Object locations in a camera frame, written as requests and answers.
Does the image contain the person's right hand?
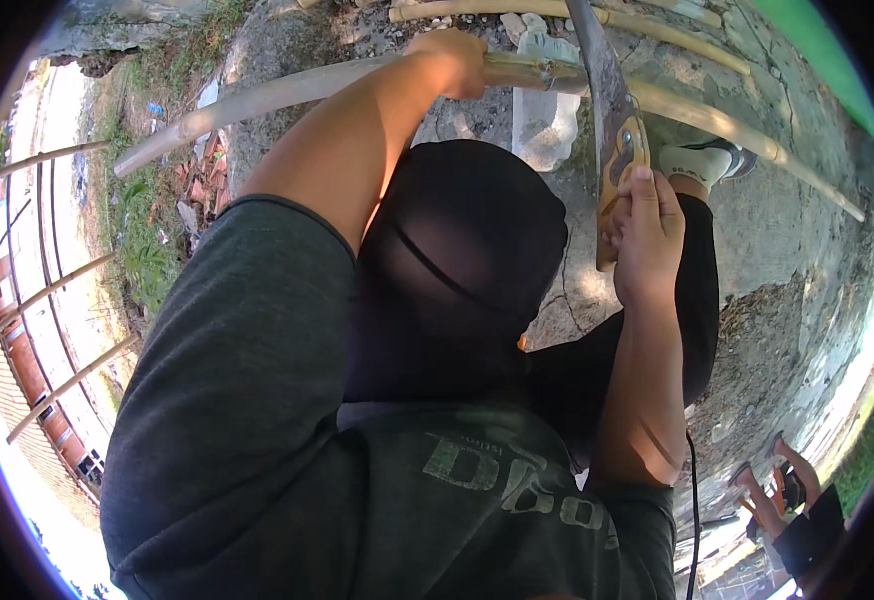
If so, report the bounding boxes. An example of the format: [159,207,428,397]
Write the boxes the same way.
[600,166,687,312]

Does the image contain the person's left hand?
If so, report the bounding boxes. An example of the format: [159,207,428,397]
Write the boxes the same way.
[405,28,489,102]

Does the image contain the hand saw with yellow handle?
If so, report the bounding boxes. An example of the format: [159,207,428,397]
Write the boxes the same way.
[564,0,652,273]

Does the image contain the long thick bamboo pole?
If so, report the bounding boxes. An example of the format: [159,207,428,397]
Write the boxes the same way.
[113,51,867,223]

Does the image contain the pale bamboo pole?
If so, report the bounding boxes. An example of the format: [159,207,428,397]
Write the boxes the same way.
[388,0,753,77]

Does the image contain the white concrete block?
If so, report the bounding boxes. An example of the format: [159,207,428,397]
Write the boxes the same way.
[510,31,585,173]

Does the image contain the pile of red brick rubble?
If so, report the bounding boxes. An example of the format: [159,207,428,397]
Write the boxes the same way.
[174,131,233,226]

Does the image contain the person's legs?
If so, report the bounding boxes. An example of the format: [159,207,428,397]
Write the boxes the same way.
[523,138,759,468]

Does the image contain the green board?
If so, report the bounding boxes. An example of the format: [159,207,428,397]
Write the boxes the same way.
[750,0,874,142]

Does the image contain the person's body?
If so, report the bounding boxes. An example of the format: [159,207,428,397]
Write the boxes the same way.
[99,138,679,600]

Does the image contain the thin bamboo stick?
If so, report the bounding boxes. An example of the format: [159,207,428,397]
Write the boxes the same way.
[7,333,140,444]
[0,252,117,354]
[0,141,112,186]

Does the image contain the red roofed building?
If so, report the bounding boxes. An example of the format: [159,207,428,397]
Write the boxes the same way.
[0,187,105,505]

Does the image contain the thin black cable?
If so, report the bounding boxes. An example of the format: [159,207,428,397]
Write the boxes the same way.
[684,430,702,600]

